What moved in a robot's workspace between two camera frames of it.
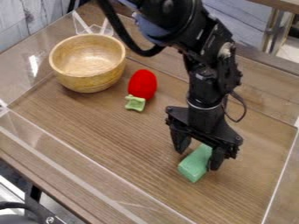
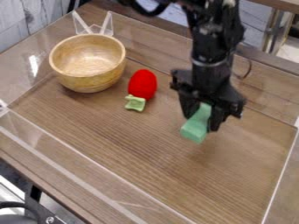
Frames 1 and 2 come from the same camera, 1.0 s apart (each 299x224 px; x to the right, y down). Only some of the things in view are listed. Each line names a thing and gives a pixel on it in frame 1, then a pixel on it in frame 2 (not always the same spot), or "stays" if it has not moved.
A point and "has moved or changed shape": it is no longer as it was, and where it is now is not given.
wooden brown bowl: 88,62 stays
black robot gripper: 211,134 to 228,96
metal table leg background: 276,31 stays
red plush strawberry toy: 141,86 stays
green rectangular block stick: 192,166 has moved or changed shape
